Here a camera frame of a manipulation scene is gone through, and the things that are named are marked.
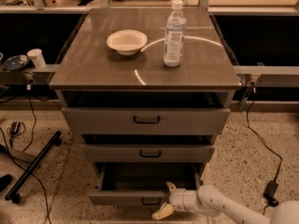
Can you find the grey drawer cabinet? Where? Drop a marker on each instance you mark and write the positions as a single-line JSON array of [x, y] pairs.
[[94, 75]]

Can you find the grey drawer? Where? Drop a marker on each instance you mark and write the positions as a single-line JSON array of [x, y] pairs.
[[148, 121], [142, 183], [143, 153]]

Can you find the clear plastic water bottle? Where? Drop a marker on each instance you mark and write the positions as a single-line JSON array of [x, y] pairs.
[[174, 35]]

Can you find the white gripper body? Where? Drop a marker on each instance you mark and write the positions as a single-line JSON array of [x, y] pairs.
[[177, 201]]

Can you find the small black adapter left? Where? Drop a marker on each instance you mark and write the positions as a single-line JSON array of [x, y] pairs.
[[14, 128]]

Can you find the white paper bowl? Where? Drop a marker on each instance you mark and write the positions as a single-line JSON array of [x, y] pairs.
[[127, 42]]

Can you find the white paper cup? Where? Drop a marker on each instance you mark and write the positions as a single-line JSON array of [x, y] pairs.
[[36, 57]]

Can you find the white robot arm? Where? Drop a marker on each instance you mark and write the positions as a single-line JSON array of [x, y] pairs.
[[208, 201]]

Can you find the dark round plate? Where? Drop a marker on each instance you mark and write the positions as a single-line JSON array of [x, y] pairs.
[[16, 63]]

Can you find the black power adapter right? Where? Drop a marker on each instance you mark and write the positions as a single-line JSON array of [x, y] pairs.
[[269, 193]]

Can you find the black bar on wheels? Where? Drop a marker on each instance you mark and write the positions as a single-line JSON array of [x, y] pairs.
[[13, 194]]

